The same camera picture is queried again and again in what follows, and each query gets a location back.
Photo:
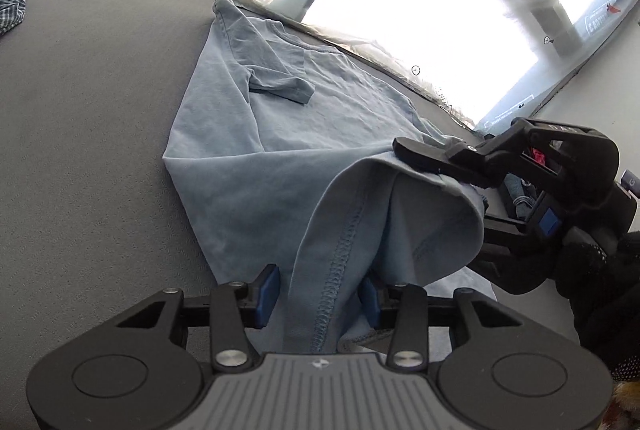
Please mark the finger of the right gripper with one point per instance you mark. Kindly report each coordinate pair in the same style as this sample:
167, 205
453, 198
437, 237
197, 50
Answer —
429, 159

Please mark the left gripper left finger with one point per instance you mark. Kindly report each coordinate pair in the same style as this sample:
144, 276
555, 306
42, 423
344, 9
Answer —
235, 307

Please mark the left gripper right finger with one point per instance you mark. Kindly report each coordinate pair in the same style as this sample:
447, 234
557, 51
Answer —
402, 309

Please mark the light blue t-shirt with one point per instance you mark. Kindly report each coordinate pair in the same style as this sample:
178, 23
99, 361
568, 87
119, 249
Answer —
282, 152

